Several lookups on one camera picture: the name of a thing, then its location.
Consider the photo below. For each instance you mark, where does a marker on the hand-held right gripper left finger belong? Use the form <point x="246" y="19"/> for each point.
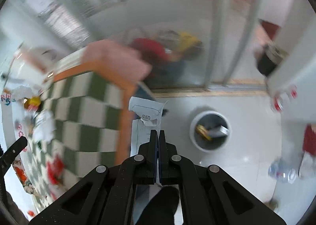
<point x="154" y="150"/>

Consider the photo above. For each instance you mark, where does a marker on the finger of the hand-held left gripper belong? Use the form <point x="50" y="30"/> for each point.
<point x="15" y="148"/>

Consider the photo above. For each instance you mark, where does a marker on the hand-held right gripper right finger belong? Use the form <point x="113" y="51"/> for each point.
<point x="161" y="150"/>

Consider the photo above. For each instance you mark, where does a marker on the white paper receipt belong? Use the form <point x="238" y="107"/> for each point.
<point x="144" y="111"/>

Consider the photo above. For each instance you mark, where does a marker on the white round waste bin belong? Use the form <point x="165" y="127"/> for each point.
<point x="197" y="126"/>

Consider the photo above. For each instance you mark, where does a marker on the floral printed sheet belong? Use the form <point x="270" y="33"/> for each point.
<point x="14" y="165"/>

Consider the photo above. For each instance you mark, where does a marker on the crumpled white tissue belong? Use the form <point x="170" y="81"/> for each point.
<point x="44" y="126"/>

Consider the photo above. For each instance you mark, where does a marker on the red crumpled wrapper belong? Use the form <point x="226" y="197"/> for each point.
<point x="55" y="169"/>

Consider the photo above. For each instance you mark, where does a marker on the yellow snack wrapper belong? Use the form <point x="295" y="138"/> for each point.
<point x="203" y="131"/>

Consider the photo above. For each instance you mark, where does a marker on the small yellow packet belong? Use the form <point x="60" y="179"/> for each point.
<point x="33" y="102"/>

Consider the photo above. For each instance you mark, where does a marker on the grey flat carton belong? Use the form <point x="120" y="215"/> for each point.
<point x="218" y="131"/>

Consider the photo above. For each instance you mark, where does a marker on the green white checkered blanket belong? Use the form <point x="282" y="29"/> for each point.
<point x="81" y="121"/>

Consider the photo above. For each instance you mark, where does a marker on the pink cloth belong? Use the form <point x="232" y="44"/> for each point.
<point x="116" y="63"/>

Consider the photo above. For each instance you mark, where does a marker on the red cloth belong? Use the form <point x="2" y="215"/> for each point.
<point x="150" y="48"/>

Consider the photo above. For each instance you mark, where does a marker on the yellow cloth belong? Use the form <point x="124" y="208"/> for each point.
<point x="188" y="39"/>

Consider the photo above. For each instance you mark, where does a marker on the clear plastic bottle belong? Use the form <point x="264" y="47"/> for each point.
<point x="282" y="171"/>

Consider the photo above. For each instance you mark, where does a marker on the black round jar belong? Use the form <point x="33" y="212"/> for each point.
<point x="267" y="62"/>

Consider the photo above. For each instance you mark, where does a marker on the grey metal door frame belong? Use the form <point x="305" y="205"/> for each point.
<point x="232" y="29"/>

